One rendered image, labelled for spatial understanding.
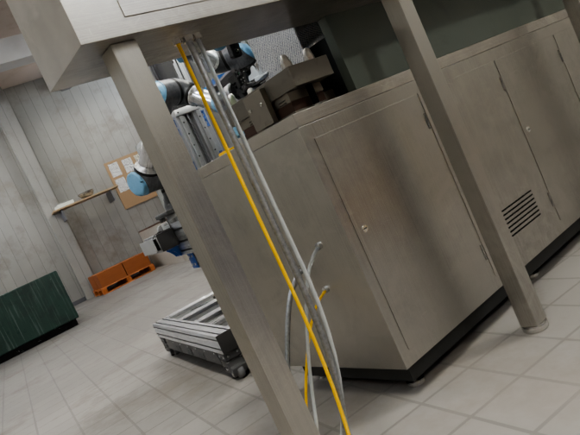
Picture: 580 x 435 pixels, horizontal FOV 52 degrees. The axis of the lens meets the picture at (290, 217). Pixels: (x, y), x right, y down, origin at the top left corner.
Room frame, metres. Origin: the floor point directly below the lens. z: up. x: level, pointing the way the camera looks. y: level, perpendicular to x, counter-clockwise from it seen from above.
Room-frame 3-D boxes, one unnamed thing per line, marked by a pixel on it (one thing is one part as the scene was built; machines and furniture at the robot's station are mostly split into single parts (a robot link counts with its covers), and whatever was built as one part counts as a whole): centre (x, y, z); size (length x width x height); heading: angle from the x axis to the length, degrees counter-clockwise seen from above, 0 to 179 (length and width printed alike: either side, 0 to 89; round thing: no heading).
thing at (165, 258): (11.63, 2.17, 0.42); 2.44 x 0.78 x 0.83; 26
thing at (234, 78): (2.19, -0.05, 1.12); 0.12 x 0.08 x 0.09; 36
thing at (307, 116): (2.65, -0.95, 0.88); 2.52 x 0.66 x 0.04; 126
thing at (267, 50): (2.00, -0.19, 1.11); 0.23 x 0.01 x 0.18; 36
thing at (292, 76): (1.89, -0.12, 1.00); 0.40 x 0.16 x 0.06; 36
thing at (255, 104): (1.83, -0.05, 0.97); 0.10 x 0.03 x 0.11; 36
